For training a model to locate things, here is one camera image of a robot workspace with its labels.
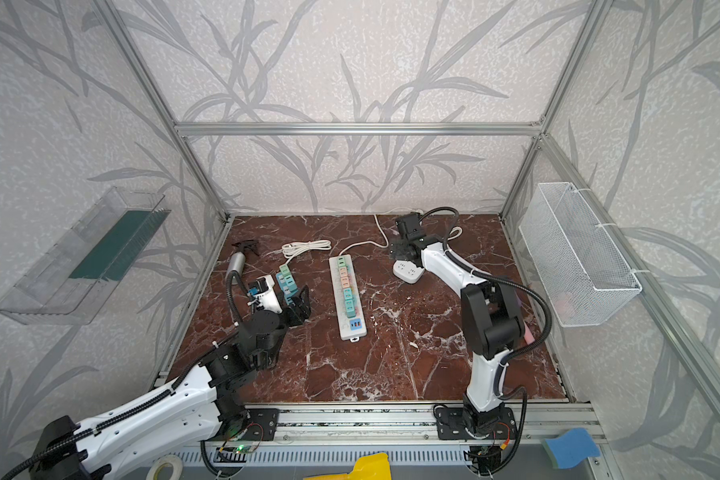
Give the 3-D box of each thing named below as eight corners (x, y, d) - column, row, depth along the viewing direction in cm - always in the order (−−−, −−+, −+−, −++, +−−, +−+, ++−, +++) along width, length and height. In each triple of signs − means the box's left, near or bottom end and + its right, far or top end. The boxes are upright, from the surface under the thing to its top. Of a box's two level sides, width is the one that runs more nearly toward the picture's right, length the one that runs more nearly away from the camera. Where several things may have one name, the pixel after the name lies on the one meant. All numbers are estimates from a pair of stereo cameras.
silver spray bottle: (223, 285, 102) (220, 281, 100) (234, 257, 110) (232, 252, 108) (237, 285, 102) (234, 281, 100) (247, 257, 110) (245, 252, 108)
